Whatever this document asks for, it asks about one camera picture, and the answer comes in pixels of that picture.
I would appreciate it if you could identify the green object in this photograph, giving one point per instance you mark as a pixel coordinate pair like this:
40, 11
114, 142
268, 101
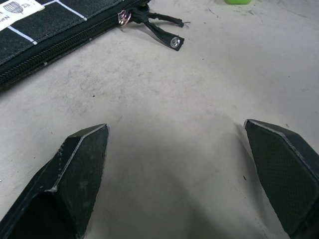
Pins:
236, 1

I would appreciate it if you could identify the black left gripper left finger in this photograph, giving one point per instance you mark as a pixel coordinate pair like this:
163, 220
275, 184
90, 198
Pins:
74, 179

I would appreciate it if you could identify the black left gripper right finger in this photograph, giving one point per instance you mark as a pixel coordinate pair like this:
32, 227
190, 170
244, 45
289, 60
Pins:
281, 171

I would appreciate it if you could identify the black zippered pouch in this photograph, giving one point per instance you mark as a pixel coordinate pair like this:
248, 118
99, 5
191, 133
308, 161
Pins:
49, 27

